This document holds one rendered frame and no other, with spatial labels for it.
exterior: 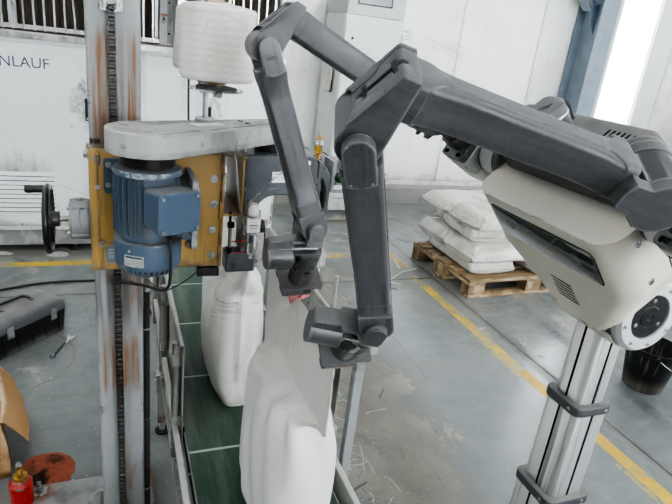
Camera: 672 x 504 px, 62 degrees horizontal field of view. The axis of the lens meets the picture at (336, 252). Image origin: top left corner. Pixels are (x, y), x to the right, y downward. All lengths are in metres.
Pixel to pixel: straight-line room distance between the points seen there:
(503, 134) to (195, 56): 0.76
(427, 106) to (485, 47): 5.98
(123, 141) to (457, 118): 0.79
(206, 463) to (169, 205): 0.94
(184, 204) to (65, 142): 3.05
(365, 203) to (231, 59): 0.62
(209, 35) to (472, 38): 5.39
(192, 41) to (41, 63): 2.97
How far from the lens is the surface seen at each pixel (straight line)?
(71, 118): 4.23
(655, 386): 3.65
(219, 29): 1.26
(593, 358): 1.36
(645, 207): 0.79
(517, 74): 6.90
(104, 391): 1.81
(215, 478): 1.86
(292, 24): 1.12
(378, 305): 0.89
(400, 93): 0.62
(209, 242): 1.56
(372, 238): 0.78
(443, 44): 6.33
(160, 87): 4.20
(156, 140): 1.25
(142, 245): 1.33
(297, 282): 1.31
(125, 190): 1.31
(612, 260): 1.03
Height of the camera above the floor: 1.64
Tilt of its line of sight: 21 degrees down
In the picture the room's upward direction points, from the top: 7 degrees clockwise
